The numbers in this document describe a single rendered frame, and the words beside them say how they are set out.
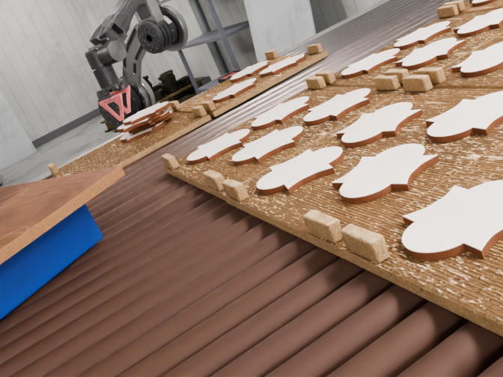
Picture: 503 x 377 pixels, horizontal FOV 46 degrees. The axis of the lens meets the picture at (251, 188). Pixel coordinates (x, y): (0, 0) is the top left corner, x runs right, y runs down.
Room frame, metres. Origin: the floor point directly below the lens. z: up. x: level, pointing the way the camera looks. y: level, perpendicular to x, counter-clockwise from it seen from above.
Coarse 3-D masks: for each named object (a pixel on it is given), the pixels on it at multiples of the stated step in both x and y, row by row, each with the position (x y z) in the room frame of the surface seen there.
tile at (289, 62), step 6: (288, 60) 1.79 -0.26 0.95; (294, 60) 1.74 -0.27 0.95; (300, 60) 1.74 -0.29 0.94; (270, 66) 1.82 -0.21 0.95; (276, 66) 1.78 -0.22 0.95; (282, 66) 1.73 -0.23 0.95; (288, 66) 1.72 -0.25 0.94; (264, 72) 1.77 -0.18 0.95; (270, 72) 1.74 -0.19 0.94; (276, 72) 1.72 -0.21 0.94
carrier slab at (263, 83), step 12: (276, 60) 1.95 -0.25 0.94; (312, 60) 1.71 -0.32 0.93; (288, 72) 1.68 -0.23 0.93; (228, 84) 1.90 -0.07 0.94; (264, 84) 1.65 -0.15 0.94; (204, 96) 1.87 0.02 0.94; (240, 96) 1.62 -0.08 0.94; (252, 96) 1.63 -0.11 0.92; (180, 108) 1.85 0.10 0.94; (216, 108) 1.61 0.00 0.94; (228, 108) 1.60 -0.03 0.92
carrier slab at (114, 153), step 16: (176, 112) 1.82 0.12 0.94; (160, 128) 1.68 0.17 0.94; (176, 128) 1.59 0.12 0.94; (192, 128) 1.56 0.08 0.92; (112, 144) 1.76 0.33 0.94; (128, 144) 1.66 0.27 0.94; (144, 144) 1.56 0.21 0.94; (160, 144) 1.52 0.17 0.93; (80, 160) 1.74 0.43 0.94; (96, 160) 1.64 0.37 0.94; (112, 160) 1.54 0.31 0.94; (128, 160) 1.49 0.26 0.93
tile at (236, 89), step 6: (240, 84) 1.75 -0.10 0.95; (246, 84) 1.71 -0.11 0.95; (252, 84) 1.67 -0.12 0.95; (228, 90) 1.74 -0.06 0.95; (234, 90) 1.70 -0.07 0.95; (240, 90) 1.67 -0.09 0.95; (246, 90) 1.67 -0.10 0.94; (216, 96) 1.72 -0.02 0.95; (222, 96) 1.68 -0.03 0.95; (228, 96) 1.67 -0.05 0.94; (234, 96) 1.65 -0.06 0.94; (216, 102) 1.68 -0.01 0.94
